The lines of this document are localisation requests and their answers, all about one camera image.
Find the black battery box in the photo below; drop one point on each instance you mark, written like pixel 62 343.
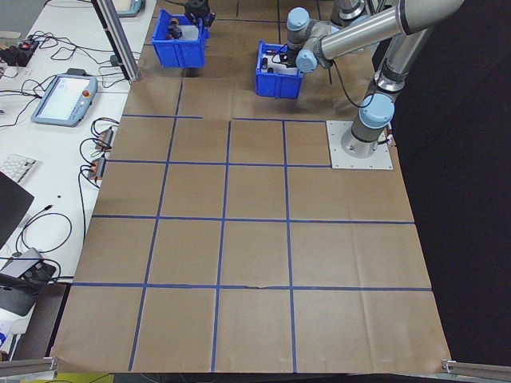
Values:
pixel 264 63

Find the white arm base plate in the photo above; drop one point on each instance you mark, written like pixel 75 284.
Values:
pixel 339 159

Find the grey teach pendant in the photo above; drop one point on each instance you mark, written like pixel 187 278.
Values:
pixel 60 99

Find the small white foam pad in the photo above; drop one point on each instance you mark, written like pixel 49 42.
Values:
pixel 289 72

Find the blue bin with push buttons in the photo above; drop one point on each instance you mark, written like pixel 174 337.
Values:
pixel 179 54

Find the black frame cover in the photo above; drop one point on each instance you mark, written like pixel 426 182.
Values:
pixel 459 199

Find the blue bin with battery box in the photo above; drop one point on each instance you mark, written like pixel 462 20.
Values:
pixel 279 85

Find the black red electronics board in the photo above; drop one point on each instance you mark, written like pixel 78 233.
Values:
pixel 20 50

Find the yellow push button switch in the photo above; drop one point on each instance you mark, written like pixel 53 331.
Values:
pixel 172 19

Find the black laptop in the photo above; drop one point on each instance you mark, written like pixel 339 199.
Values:
pixel 10 207

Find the grey docking hub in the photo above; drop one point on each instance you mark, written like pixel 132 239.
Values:
pixel 24 265

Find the brown black usb adapter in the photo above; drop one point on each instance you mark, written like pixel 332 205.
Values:
pixel 104 138
pixel 98 167

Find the white keyboard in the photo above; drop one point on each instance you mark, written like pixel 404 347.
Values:
pixel 16 167

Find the black contact block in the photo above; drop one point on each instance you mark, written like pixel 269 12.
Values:
pixel 175 29

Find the teal grey device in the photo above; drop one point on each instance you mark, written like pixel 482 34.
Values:
pixel 131 6

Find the aluminium profile bar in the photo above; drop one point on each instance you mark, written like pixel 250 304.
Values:
pixel 28 365
pixel 471 368

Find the white side table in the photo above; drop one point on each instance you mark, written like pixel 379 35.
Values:
pixel 60 159

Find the large white foam pad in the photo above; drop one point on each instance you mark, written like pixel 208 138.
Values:
pixel 191 34

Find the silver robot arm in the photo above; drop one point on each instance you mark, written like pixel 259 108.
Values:
pixel 345 10
pixel 359 36

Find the black power adapter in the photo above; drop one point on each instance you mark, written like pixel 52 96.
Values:
pixel 78 72
pixel 116 60

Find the tall aluminium frame post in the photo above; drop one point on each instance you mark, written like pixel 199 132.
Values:
pixel 120 48

